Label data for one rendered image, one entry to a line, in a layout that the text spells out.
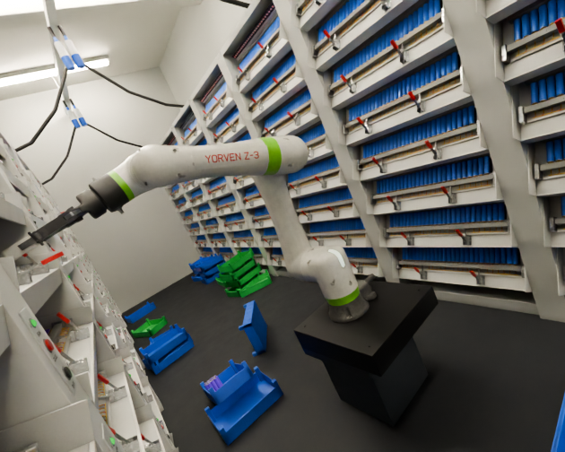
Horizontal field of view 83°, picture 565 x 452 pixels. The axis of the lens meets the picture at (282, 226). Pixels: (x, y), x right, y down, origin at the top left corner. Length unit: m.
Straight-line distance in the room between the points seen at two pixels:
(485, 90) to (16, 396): 1.30
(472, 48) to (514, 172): 0.42
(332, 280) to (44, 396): 0.83
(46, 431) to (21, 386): 0.06
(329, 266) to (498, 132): 0.70
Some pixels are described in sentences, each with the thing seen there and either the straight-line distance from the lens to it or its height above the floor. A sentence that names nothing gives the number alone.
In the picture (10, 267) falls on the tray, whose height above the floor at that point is 0.97.
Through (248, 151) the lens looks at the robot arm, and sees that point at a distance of 0.93.
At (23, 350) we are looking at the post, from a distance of 0.47.
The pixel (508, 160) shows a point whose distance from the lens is 1.31.
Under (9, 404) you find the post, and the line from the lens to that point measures 0.49.
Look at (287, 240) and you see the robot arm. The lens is 1.19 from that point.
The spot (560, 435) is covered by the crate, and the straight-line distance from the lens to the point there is 0.64.
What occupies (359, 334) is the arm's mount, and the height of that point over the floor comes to 0.35.
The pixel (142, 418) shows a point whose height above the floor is 0.38.
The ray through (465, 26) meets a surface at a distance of 1.28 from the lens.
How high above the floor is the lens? 0.95
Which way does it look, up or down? 11 degrees down
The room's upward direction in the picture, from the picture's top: 25 degrees counter-clockwise
